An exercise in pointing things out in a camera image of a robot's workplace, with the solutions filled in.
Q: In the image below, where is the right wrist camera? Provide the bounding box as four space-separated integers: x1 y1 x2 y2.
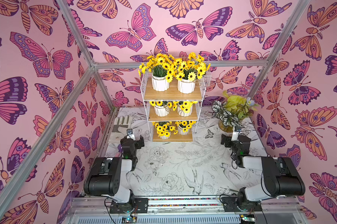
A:
232 127 242 141

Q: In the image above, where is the green striped leafy potted plant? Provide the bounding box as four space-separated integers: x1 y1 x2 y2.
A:
211 91 258 133

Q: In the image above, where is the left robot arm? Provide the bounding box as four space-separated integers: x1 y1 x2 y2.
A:
84 136 145 206

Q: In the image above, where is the grey white gardening glove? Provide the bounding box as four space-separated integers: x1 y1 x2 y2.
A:
108 115 133 143

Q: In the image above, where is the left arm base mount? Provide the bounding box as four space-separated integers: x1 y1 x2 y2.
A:
109 198 148 214

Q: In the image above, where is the sunflower pot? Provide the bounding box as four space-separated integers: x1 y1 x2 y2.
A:
149 101 172 117
172 101 198 117
153 121 178 140
175 121 196 135
172 52 210 94
138 54 176 91

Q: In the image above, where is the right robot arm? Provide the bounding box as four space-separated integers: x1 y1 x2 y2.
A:
221 134 305 205

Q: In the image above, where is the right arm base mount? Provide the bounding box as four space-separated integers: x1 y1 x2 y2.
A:
219 195 262 213

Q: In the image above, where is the white wire wooden shelf rack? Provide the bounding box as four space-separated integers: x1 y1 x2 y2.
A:
140 72 211 142

